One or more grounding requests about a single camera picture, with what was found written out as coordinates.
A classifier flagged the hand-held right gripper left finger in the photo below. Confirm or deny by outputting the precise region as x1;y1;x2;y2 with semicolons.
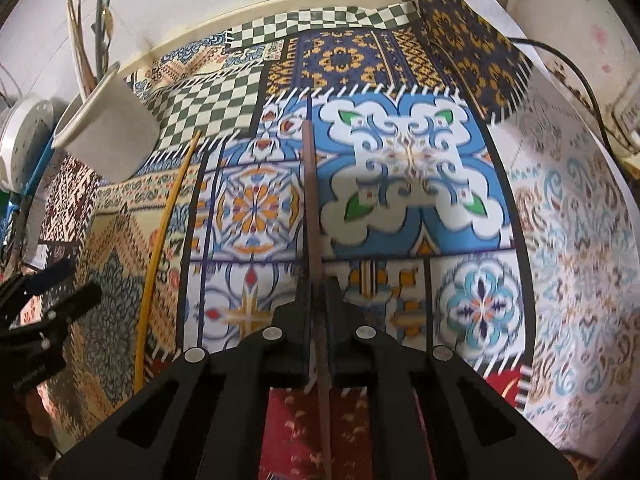
50;277;316;480

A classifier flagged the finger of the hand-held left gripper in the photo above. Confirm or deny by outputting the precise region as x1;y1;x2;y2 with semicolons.
0;258;77;307
0;281;104;342

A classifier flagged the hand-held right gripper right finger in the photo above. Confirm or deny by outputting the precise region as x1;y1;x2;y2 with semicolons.
325;276;577;480

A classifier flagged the yellow chopstick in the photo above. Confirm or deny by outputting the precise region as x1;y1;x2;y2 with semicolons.
134;130;202;395
66;0;91;98

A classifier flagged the brown chopstick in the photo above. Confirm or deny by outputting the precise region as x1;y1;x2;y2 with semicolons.
76;0;96;93
301;120;335;480

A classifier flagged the white ceramic cup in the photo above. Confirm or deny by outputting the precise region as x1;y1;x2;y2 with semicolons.
51;62;161;183

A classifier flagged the dark green chopstick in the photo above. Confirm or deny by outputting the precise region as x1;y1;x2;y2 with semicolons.
100;0;121;61

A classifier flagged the white round appliance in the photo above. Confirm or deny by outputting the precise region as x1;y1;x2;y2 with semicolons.
0;95;57;193

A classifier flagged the patterned patchwork tablecloth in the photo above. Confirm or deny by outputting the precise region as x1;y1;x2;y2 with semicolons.
10;0;636;480

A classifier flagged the teal chopstick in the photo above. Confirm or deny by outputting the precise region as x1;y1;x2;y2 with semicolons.
94;0;112;78

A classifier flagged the black cable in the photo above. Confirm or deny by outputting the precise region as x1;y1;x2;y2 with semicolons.
510;37;621;171

